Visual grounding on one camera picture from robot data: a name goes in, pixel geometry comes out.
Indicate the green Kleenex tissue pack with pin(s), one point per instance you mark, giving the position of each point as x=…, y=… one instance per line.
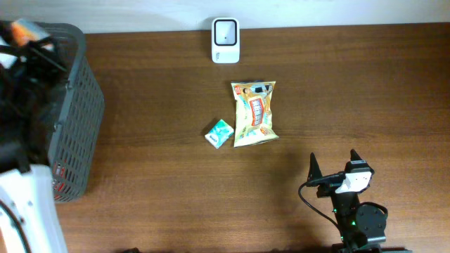
x=219, y=134

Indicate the white barcode scanner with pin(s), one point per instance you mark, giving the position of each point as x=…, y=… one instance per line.
x=225, y=40

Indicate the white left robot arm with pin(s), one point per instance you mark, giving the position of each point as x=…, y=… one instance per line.
x=29, y=221

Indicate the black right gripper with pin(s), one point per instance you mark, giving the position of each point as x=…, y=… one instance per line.
x=330, y=180

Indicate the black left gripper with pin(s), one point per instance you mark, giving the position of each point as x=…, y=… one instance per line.
x=39, y=65

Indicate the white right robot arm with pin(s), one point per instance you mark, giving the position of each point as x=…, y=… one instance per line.
x=361, y=225

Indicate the grey plastic basket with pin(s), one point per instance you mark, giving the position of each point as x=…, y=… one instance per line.
x=74, y=117

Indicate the orange Kleenex tissue pack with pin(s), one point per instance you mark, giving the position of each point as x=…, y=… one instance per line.
x=24, y=31

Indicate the yellow wet wipes pack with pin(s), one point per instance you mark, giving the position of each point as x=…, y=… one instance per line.
x=253, y=112

